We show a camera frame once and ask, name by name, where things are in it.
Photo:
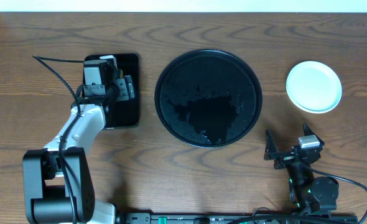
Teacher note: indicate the light blue plate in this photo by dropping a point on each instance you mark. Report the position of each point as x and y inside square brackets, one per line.
[315, 104]
[313, 78]

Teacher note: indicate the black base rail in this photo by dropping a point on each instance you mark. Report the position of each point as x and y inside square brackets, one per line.
[263, 218]

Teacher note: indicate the round black tray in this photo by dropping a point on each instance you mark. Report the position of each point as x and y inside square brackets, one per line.
[208, 98]

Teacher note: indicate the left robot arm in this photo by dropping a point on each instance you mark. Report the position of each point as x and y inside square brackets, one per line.
[57, 182]

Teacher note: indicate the light blue plate back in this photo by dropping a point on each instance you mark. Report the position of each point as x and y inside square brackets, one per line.
[313, 78]

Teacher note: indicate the black rectangular tray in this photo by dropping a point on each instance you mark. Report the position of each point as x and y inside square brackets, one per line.
[129, 64]

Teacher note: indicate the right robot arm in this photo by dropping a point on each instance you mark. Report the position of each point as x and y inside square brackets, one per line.
[313, 195]

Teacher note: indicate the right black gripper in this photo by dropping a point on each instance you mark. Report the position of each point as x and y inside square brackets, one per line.
[287, 155]

